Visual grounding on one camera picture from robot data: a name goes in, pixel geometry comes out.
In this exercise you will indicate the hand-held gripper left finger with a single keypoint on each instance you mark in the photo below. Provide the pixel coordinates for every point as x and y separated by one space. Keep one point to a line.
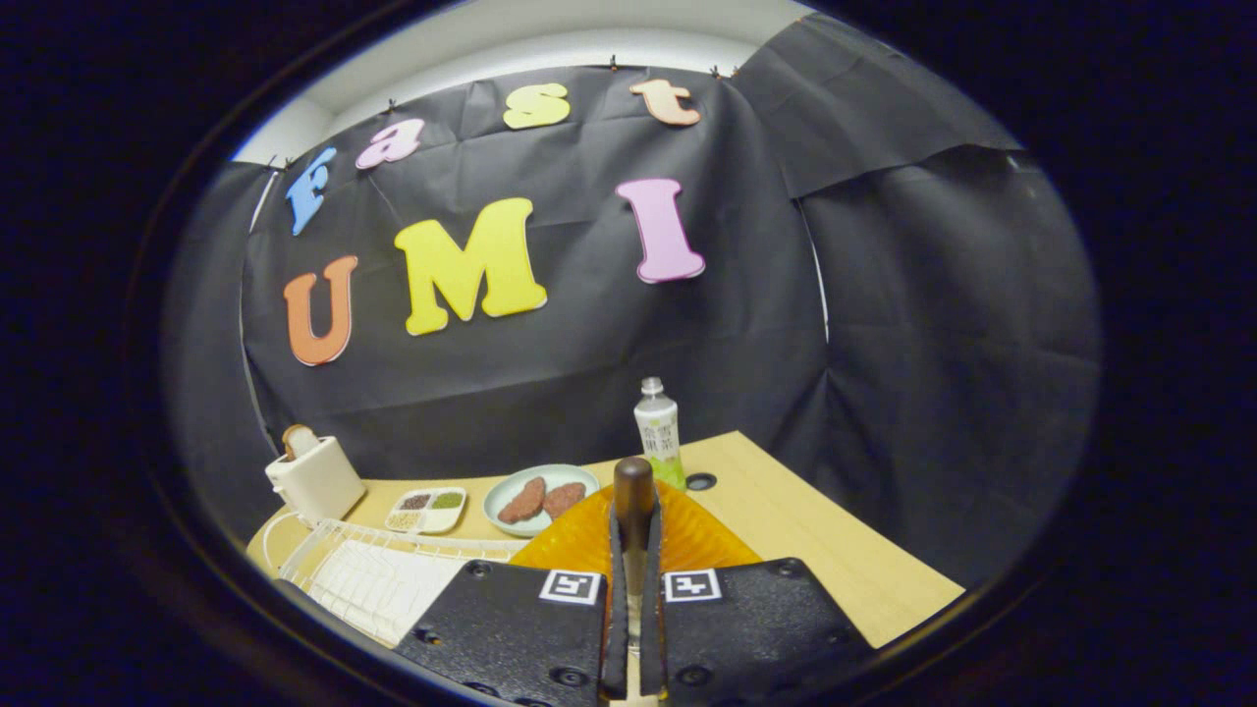
617 628

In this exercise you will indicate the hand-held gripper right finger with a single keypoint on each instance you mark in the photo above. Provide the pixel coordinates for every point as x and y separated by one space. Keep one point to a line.
652 638

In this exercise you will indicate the flat light green dish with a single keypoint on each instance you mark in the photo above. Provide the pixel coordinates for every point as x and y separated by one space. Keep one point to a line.
550 473

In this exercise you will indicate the brown meat piece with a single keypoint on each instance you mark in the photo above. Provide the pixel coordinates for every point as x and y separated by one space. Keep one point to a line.
565 498
522 501

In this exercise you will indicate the green drink bottle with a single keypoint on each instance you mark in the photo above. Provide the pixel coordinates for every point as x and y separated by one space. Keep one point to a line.
658 432

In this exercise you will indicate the white divided grain tray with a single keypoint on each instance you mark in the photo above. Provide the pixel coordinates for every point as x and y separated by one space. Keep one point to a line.
442 518

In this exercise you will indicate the white toaster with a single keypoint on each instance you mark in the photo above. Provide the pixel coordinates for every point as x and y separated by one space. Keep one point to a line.
319 481

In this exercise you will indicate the toast bread slice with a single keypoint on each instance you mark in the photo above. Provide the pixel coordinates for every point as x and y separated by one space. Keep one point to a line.
298 439

